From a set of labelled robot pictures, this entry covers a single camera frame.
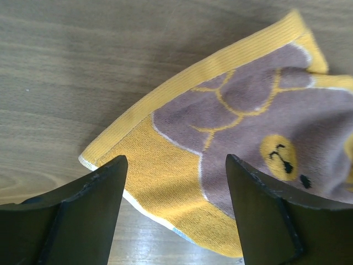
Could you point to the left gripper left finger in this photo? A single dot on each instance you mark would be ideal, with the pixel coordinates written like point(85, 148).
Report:
point(72, 224)

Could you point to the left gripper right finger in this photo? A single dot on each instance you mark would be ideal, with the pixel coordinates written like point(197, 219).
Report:
point(280, 224)

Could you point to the brown towel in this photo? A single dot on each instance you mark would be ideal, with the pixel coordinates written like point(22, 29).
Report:
point(268, 99)

